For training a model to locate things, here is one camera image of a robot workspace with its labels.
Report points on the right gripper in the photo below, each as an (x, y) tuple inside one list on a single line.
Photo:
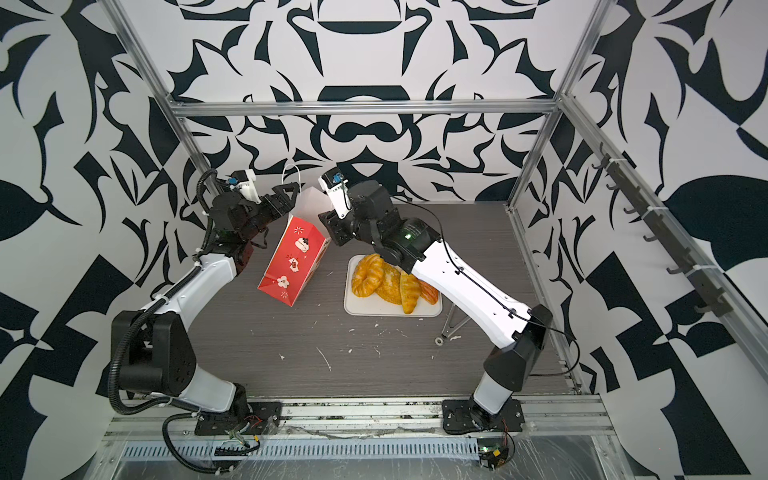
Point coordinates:
[(336, 227)]

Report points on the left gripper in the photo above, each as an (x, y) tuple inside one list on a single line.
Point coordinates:
[(286, 204)]

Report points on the small yellow fake bread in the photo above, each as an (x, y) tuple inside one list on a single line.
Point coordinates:
[(410, 292)]

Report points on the yellow twisted ring bread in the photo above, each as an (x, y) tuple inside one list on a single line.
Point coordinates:
[(368, 276)]

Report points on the yellow oval fake bread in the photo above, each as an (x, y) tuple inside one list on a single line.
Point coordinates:
[(389, 289)]

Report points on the orange croissant fake bread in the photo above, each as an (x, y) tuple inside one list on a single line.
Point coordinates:
[(429, 293)]

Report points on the red white paper bag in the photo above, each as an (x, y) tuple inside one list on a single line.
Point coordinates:
[(302, 245)]

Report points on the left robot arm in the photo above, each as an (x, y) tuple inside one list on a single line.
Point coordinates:
[(153, 361)]

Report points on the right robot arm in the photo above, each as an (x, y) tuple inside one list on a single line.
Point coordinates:
[(518, 332)]

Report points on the white plastic tray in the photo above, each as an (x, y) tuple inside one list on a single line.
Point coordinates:
[(374, 305)]

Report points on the small green circuit board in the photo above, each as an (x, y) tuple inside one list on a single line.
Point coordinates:
[(495, 454)]

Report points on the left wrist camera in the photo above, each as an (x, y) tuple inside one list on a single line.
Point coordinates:
[(244, 182)]

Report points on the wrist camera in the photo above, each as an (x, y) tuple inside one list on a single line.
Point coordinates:
[(334, 184), (244, 182)]

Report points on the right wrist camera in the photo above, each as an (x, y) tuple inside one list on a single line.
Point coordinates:
[(334, 184)]

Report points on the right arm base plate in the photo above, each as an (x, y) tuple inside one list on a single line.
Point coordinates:
[(464, 416)]

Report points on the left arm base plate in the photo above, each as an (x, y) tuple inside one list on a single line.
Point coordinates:
[(258, 418)]

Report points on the white slotted cable duct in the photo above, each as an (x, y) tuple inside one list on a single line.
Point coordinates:
[(335, 449)]

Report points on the grey wall hook rail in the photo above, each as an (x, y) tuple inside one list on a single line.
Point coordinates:
[(663, 229)]

